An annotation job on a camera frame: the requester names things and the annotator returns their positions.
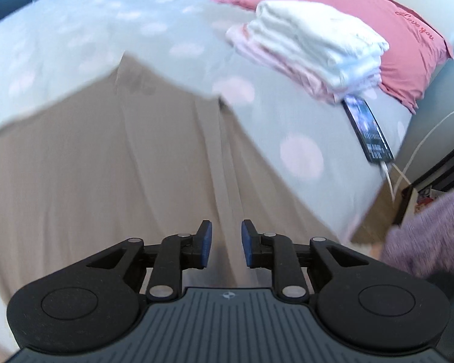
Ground beige garment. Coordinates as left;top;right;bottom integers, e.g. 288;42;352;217
0;57;332;300

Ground white folded clothes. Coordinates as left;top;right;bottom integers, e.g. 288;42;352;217
247;0;390;89

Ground pink folded clothes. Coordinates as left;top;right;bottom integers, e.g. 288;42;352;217
225;25;381;104

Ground black smartphone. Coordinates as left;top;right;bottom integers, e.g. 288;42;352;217
342;95;394;165

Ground grey pink-dotted bed cover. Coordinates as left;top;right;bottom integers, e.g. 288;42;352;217
0;0;413;348

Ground dark pink pillow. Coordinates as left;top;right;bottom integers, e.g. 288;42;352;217
214;0;454;113

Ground white charging cable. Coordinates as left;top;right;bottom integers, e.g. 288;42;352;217
380;103;454;201

